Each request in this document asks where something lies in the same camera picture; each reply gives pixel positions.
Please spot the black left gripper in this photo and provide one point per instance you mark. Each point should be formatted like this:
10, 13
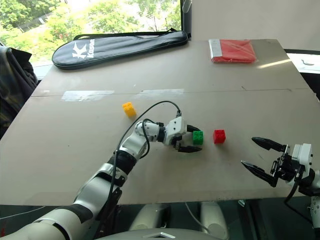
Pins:
179, 144

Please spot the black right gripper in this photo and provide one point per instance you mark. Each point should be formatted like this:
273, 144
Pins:
283, 168

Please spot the green toy brick cube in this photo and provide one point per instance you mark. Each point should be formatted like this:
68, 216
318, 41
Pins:
198, 137

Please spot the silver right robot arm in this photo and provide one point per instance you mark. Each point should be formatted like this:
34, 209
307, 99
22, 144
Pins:
310, 180

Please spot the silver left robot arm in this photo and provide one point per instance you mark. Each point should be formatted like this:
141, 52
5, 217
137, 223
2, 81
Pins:
132, 145

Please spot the red toy brick cube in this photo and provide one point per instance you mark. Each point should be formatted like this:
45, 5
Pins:
219, 137

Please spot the clear tape strip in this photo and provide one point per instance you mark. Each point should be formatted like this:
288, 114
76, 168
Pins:
87, 95
161, 93

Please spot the yellow toy brick cube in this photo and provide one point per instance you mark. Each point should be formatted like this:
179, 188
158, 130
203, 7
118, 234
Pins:
129, 109

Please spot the white rounded robot leg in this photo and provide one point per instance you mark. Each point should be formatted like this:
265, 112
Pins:
213, 217
150, 216

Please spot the red packet with white label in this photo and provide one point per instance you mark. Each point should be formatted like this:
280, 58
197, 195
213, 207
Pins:
237, 51

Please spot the black racket bag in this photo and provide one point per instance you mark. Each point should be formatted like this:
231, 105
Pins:
117, 48

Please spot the dark plaid garment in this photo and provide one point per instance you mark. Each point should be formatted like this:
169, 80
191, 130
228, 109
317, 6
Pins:
15, 82

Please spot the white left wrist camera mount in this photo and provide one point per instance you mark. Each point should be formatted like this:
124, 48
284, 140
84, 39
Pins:
175, 127

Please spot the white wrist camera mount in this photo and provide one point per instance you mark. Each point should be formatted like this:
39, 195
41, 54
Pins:
175, 127
303, 155

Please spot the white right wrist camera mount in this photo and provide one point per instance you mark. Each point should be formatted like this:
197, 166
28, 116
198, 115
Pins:
303, 155

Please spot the black window frame post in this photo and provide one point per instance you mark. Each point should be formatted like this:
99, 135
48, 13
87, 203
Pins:
186, 22

